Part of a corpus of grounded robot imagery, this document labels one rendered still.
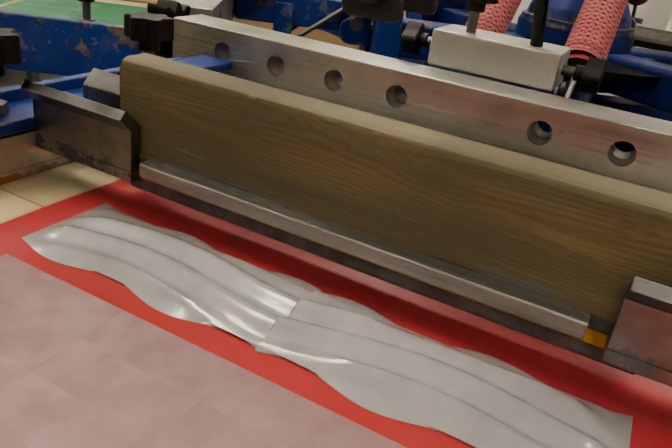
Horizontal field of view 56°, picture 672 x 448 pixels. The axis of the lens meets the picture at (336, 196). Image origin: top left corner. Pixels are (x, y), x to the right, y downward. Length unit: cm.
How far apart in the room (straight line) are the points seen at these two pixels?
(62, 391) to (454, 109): 41
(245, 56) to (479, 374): 45
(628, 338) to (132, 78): 34
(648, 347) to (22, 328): 31
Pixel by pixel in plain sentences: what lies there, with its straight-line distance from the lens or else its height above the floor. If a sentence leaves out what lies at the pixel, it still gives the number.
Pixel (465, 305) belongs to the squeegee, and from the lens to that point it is 38.
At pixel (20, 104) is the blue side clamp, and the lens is 55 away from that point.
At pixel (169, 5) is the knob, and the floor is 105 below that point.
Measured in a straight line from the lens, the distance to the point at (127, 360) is 33.
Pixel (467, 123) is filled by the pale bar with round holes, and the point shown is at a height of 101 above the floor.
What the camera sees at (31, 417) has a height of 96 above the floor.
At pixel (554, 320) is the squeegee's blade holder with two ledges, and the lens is 35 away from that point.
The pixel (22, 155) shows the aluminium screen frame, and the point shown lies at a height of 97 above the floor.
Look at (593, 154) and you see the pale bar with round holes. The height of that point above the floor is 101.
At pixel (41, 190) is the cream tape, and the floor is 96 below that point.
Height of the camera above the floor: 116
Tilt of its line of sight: 24 degrees down
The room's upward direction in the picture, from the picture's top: 8 degrees clockwise
